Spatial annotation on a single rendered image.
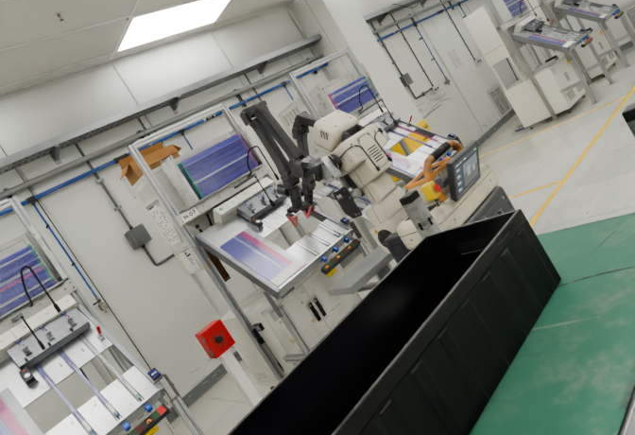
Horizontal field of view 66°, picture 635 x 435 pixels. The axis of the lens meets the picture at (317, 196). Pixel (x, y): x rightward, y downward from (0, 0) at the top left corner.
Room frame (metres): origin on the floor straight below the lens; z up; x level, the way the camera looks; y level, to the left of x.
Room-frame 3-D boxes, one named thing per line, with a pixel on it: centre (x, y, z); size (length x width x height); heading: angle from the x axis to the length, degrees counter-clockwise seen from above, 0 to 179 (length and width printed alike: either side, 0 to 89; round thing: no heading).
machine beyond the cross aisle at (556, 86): (6.49, -3.33, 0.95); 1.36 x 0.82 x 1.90; 38
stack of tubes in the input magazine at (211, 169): (3.33, 0.46, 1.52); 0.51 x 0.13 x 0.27; 128
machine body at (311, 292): (3.38, 0.59, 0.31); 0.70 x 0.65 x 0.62; 128
